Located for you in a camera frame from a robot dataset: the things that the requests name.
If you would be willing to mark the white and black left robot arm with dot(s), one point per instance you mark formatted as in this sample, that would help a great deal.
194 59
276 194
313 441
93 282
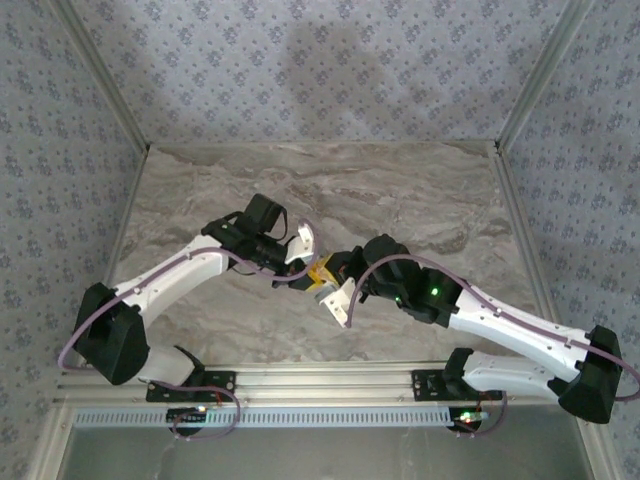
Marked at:
170 280

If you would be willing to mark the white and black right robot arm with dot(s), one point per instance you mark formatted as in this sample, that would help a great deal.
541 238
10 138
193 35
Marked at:
515 325

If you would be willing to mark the black controller board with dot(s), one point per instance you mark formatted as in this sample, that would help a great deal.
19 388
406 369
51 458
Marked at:
462 422
185 417

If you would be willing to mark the grey metal base panel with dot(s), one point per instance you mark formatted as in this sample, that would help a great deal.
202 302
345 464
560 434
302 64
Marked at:
320 455

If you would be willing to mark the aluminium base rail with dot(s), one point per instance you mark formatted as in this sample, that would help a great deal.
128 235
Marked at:
320 385

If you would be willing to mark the aluminium table side rail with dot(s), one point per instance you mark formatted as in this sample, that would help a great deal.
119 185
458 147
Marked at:
121 225
516 200

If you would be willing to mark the aluminium corner post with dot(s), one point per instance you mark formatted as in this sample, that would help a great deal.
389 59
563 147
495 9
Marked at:
105 75
541 75

